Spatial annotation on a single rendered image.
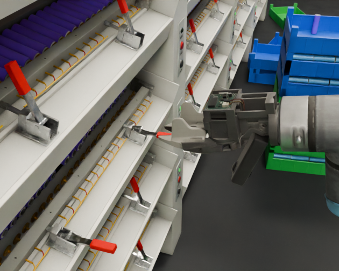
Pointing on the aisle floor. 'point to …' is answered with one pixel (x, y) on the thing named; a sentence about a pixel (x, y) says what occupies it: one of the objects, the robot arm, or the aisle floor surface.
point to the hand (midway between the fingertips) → (169, 135)
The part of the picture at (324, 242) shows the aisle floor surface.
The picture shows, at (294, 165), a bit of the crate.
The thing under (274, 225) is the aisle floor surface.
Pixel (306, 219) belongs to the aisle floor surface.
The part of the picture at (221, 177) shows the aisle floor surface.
